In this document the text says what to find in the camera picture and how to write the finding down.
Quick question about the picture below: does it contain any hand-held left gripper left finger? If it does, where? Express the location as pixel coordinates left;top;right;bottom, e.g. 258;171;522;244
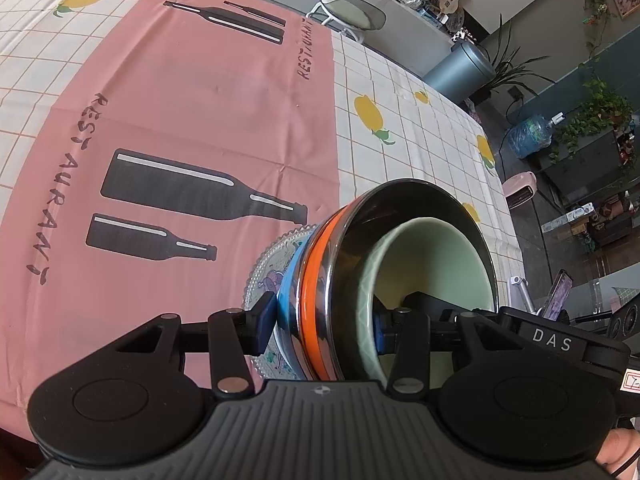
105;291;278;395

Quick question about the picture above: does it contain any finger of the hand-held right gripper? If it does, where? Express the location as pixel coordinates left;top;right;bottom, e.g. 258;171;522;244
402;290;473;323

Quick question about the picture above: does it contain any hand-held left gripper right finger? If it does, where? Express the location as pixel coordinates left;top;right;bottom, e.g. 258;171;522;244
372;297;506;395

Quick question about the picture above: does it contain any fruit painted white plate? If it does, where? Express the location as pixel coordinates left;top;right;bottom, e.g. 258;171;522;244
267;340;303;381

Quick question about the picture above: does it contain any blue steel bowl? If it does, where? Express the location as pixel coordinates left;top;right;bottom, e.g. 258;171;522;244
274;240;321;381

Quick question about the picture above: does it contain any small white plate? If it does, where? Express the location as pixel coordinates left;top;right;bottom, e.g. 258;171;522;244
255;267;286;306

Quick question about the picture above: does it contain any green ceramic bowl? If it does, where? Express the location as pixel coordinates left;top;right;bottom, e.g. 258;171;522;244
352;216;493;391

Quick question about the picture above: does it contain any clear glass plate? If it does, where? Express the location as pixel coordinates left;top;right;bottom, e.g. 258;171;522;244
243;223;321;381

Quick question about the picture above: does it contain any orange steel bowl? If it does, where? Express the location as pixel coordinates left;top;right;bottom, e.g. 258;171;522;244
299;178;500;383

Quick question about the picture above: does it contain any person's right hand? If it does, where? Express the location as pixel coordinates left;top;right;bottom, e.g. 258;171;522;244
595;427;640;478

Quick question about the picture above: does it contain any smartphone with lit screen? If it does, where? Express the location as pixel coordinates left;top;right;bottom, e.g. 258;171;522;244
542;269;573;322

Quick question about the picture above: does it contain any white folding stand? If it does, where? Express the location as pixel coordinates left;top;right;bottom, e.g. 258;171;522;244
509;275;536;313

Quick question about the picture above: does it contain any black speaker box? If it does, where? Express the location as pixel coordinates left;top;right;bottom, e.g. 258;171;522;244
602;287;640;343

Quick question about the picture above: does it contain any white power strip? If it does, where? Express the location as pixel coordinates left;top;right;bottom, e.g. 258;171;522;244
542;202;596;233

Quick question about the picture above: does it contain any pink space heater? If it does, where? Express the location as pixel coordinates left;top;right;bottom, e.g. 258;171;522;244
502;172;538;209

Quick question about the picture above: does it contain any blue water jug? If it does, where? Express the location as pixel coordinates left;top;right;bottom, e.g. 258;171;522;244
507;112;566;160

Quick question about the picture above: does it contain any leafy pothos plant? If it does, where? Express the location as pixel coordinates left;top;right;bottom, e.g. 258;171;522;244
550;77;636;161

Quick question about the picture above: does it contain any grey round trash can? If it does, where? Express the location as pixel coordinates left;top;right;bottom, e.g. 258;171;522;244
422;40;497;103

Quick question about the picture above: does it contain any lemon print checked tablecloth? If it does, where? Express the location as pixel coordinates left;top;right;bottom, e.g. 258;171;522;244
0;0;526;451

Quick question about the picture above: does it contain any tall leafy potted plant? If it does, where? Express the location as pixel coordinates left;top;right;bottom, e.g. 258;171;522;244
487;12;556;106

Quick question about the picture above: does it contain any white swivel stool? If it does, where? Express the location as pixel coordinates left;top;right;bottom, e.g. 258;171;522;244
306;0;388;43

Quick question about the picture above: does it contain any thin hanging vine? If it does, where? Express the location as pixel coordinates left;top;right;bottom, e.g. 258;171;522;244
580;0;618;68

